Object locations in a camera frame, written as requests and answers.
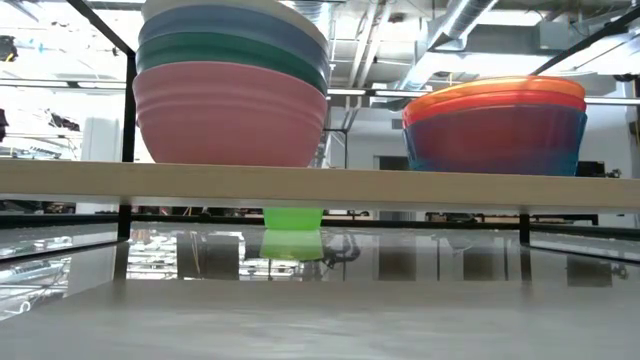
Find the small cyan translucent bowl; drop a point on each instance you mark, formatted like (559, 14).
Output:
(500, 169)

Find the small magenta translucent bowl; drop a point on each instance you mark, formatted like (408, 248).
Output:
(495, 137)

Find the ribbed silver ceiling duct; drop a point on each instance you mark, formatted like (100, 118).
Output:
(315, 12)

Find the large teal bowl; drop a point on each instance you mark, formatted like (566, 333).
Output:
(200, 50)

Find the dark background monitor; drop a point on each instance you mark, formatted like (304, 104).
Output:
(590, 169)

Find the smooth silver ceiling duct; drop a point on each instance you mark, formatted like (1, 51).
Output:
(450, 30)

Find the small orange translucent bowl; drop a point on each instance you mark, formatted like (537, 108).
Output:
(495, 92)

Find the large pink bowl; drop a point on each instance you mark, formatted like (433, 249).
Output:
(225, 125)

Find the black metal table frame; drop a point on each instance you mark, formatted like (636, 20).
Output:
(60, 220)

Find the large white bowl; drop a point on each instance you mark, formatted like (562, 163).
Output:
(290, 7)

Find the large blue-grey bowl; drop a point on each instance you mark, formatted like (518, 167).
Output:
(210, 20)

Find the wooden shelf board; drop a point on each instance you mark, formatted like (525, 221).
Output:
(320, 187)

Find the black background station frame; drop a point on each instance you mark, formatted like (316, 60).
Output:
(346, 147)

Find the small green translucent bowl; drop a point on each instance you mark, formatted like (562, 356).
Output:
(292, 219)

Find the small background camera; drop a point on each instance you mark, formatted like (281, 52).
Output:
(614, 173)

